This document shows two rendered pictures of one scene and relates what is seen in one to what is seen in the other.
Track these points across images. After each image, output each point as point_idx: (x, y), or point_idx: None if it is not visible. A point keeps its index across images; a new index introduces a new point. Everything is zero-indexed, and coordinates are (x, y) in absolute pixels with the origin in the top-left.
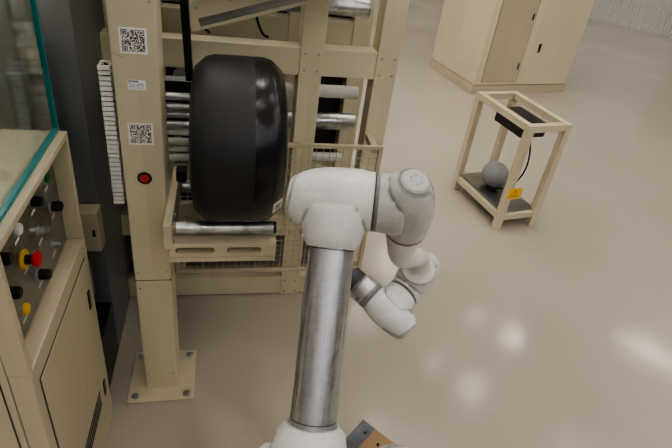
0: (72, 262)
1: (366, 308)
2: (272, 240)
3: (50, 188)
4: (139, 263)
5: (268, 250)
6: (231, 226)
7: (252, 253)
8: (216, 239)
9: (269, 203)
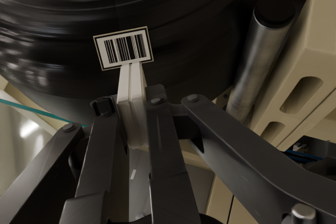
0: (208, 208)
1: None
2: (301, 41)
3: (142, 166)
4: (312, 135)
5: (326, 66)
6: (238, 79)
7: (318, 91)
8: (264, 103)
9: (96, 79)
